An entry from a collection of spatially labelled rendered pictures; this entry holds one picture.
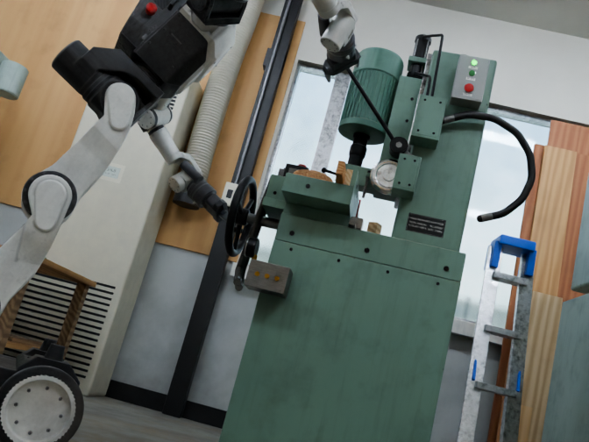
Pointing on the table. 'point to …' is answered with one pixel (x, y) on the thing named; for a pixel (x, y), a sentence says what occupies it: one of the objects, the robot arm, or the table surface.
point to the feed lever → (384, 124)
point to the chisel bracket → (362, 178)
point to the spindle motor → (360, 116)
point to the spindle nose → (358, 148)
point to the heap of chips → (313, 174)
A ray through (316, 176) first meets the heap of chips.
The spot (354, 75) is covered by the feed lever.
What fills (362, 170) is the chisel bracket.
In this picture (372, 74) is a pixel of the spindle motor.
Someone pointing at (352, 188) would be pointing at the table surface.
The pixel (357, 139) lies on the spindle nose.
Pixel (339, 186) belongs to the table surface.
